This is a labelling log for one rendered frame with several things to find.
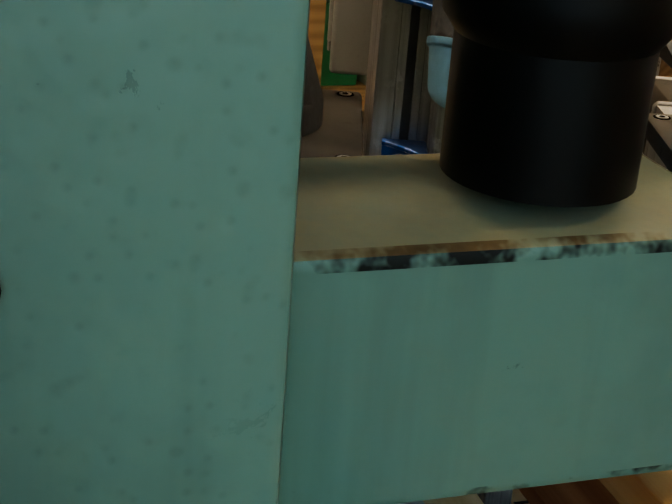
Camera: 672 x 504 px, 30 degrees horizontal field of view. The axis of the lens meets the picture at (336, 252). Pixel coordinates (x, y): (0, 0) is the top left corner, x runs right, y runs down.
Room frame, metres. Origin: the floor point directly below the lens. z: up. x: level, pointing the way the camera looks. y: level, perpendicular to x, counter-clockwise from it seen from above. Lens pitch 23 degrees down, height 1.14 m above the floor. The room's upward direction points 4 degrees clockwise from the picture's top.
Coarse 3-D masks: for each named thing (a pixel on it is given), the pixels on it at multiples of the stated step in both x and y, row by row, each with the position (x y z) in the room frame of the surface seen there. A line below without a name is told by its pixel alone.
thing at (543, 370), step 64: (320, 192) 0.30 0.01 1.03; (384, 192) 0.30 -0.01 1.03; (448, 192) 0.30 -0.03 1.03; (640, 192) 0.31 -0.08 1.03; (320, 256) 0.26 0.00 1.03; (384, 256) 0.26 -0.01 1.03; (448, 256) 0.27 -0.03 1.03; (512, 256) 0.27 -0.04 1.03; (576, 256) 0.28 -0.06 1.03; (640, 256) 0.28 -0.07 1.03; (320, 320) 0.25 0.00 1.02; (384, 320) 0.26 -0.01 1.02; (448, 320) 0.27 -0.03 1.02; (512, 320) 0.27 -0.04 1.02; (576, 320) 0.28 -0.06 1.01; (640, 320) 0.28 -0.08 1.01; (320, 384) 0.26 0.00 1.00; (384, 384) 0.26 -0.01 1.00; (448, 384) 0.27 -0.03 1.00; (512, 384) 0.27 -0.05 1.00; (576, 384) 0.28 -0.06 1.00; (640, 384) 0.28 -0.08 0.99; (320, 448) 0.26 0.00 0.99; (384, 448) 0.26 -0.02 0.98; (448, 448) 0.27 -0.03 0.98; (512, 448) 0.27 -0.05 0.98; (576, 448) 0.28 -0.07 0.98; (640, 448) 0.28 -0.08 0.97
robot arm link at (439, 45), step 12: (432, 12) 0.77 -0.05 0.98; (444, 12) 0.75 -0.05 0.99; (432, 24) 0.76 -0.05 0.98; (444, 24) 0.75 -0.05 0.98; (432, 36) 0.75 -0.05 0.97; (444, 36) 0.74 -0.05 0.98; (432, 48) 0.76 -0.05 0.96; (444, 48) 0.74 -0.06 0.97; (432, 60) 0.76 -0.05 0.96; (444, 60) 0.74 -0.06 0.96; (432, 72) 0.75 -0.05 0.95; (444, 72) 0.74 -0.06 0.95; (432, 84) 0.75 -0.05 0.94; (444, 84) 0.74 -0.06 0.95; (432, 96) 0.76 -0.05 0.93; (444, 96) 0.74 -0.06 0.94
